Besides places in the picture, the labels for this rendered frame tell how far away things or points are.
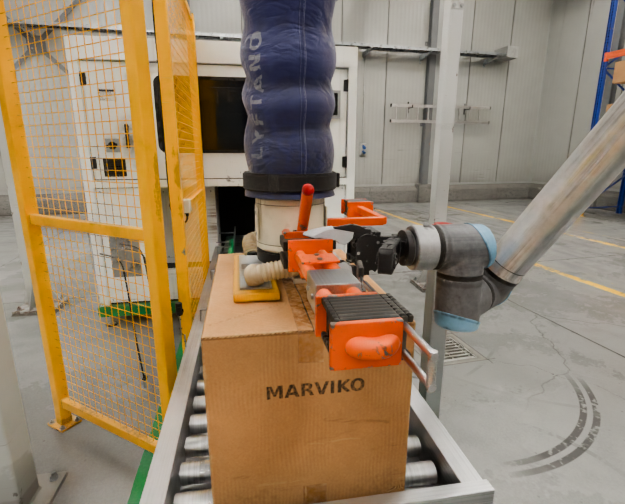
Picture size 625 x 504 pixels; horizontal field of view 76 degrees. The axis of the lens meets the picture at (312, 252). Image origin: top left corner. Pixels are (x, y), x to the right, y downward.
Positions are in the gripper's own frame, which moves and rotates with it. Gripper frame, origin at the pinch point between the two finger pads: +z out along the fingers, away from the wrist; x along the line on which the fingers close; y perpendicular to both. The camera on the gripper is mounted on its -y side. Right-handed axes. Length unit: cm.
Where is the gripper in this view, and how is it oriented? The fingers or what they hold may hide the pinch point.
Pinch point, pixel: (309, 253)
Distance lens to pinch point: 74.5
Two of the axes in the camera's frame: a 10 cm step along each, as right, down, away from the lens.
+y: -1.6, -2.5, 9.6
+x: 0.1, -9.7, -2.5
